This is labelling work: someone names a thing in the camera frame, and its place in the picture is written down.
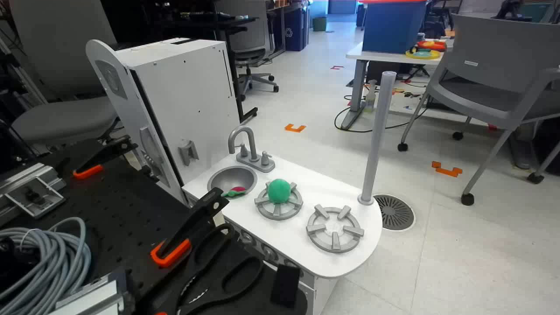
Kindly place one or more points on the blue storage bin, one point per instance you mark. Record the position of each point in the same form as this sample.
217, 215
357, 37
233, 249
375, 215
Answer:
391, 28

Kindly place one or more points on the round floor drain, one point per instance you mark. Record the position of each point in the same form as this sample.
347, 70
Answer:
396, 212

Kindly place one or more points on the black office chair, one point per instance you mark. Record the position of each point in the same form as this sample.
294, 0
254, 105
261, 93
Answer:
251, 35

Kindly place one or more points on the grey padded chair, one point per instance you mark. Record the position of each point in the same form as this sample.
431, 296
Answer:
58, 119

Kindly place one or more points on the grey vertical pole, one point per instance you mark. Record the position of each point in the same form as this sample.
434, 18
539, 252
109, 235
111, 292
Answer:
377, 140

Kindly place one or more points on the grey toy faucet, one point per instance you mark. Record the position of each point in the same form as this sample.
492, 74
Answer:
256, 161

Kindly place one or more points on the grey toy sink bowl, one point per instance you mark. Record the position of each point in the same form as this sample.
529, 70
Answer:
230, 175

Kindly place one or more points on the colourful toy pile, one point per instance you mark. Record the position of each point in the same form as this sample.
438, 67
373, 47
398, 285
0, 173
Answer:
424, 54

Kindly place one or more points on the grey plastic chair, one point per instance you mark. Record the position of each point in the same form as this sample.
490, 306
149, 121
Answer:
496, 53

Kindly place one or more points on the white work table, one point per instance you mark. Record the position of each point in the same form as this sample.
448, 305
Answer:
373, 56

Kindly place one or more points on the green toy ball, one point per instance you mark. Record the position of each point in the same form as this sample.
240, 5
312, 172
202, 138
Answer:
279, 189

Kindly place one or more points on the aluminium rail bracket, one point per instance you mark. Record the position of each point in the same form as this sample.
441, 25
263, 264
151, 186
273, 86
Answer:
35, 198

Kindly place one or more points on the red green toy vegetable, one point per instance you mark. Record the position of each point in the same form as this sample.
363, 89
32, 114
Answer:
237, 191

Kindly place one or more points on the blue recycling bin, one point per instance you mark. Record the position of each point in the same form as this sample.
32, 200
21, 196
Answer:
296, 28

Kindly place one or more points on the white toy kitchen unit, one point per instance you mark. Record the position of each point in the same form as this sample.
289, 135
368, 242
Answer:
186, 93

